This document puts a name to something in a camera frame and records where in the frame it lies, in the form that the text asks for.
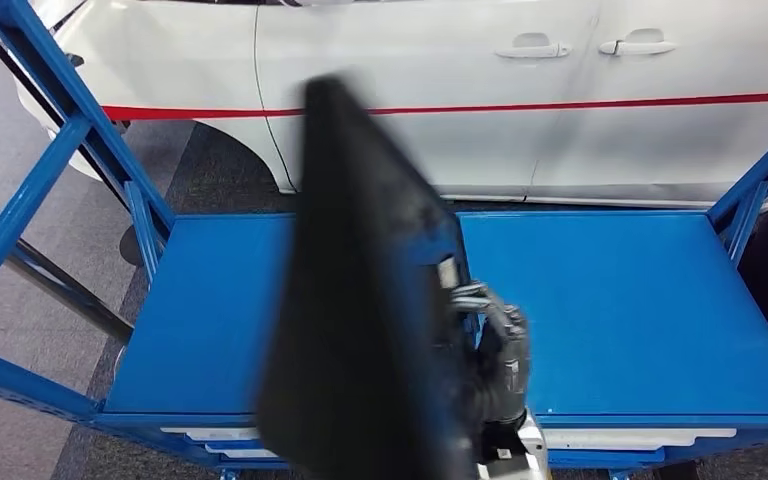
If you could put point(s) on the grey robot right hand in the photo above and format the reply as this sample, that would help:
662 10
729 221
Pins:
506 358

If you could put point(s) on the black plastic car part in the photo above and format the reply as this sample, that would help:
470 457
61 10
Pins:
344 298

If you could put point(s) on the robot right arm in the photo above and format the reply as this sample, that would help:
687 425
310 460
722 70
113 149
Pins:
500 444

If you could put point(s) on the blue metal shelf rack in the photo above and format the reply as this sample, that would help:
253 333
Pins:
622 318

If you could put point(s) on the white car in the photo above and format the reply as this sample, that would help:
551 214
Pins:
424 66

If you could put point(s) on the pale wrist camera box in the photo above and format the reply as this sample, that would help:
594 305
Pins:
533 444

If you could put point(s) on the chrome stanchion post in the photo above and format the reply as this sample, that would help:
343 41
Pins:
46 272

